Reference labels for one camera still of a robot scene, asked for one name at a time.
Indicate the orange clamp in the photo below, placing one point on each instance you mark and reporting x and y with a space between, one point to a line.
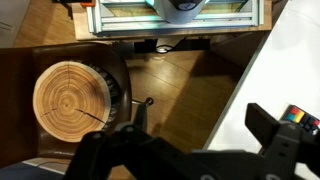
87 3

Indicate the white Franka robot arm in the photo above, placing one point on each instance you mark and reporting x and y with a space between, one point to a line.
180 11

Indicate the wooden base platform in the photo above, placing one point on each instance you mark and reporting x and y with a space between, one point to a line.
81 31

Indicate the wood slice print cushion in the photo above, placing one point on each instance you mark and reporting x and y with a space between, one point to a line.
70 100

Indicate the aluminium profile robot base frame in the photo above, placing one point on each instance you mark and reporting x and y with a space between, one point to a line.
133 24

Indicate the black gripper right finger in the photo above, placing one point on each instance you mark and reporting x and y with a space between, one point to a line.
283 143

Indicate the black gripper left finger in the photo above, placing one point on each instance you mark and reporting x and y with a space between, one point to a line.
100 156

